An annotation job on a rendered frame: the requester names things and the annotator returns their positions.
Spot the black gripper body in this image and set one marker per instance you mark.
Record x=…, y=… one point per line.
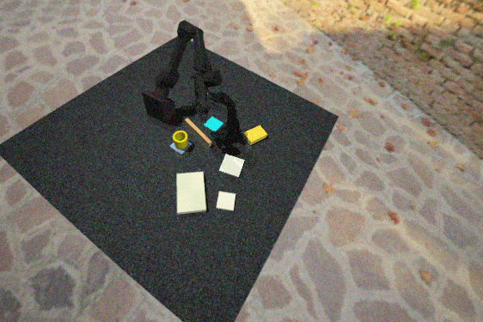
x=201, y=98

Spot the yellow rectangular block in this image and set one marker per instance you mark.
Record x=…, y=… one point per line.
x=254, y=135

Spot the tan rectangular bar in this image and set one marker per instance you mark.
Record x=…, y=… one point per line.
x=197, y=132

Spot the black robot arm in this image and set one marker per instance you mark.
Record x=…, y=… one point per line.
x=201, y=62

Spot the yellow cup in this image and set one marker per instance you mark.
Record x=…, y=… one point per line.
x=177, y=137

